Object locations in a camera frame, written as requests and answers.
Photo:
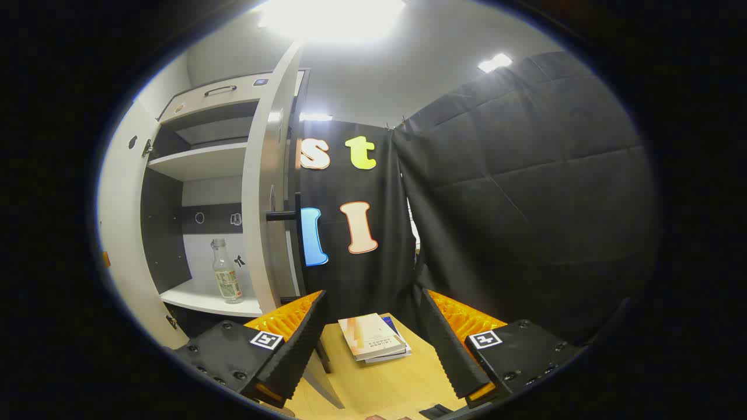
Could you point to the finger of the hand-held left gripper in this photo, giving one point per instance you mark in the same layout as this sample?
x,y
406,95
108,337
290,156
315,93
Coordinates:
x,y
107,259

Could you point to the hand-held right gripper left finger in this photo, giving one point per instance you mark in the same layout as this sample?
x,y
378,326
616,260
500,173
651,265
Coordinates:
x,y
297,350

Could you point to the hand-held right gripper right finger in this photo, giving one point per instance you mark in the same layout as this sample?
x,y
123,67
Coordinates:
x,y
446,350

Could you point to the white cabinet door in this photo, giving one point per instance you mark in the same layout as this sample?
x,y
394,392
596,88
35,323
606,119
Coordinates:
x,y
259,204
122,221

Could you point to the clear glass bottle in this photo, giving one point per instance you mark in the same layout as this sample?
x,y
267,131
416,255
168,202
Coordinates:
x,y
227,280

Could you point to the white cabinet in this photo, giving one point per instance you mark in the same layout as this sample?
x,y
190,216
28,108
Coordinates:
x,y
210,201

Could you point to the white cabinet drawer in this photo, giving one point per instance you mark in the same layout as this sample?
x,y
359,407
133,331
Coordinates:
x,y
222,102

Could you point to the beige paperback book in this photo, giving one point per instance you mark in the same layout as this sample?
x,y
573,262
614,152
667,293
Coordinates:
x,y
370,338

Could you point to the black backdrop cloth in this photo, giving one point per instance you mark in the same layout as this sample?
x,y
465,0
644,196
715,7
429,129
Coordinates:
x,y
525,204

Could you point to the small ceiling light panel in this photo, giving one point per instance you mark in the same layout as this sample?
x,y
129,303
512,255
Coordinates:
x,y
495,62
316,116

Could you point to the large ceiling light panel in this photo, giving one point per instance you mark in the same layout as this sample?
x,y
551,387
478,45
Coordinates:
x,y
332,17

